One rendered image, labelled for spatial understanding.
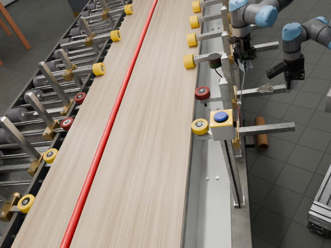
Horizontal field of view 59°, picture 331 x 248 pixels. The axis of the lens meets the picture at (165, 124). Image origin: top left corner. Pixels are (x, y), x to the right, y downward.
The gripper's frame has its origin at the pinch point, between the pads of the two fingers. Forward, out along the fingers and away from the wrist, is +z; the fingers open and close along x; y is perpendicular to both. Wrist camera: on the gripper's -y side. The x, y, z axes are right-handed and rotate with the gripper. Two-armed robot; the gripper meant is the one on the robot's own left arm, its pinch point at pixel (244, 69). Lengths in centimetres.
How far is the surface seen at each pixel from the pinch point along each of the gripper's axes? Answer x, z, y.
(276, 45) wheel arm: 24.6, 5.4, -17.4
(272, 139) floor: 28, 101, -35
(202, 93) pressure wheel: -21.2, 10.4, -7.0
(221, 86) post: -18.3, -14.4, 24.8
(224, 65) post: -9.4, -6.8, 1.4
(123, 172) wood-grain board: -69, 11, 26
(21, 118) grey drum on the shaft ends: -142, 21, -65
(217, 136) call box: -29, -17, 50
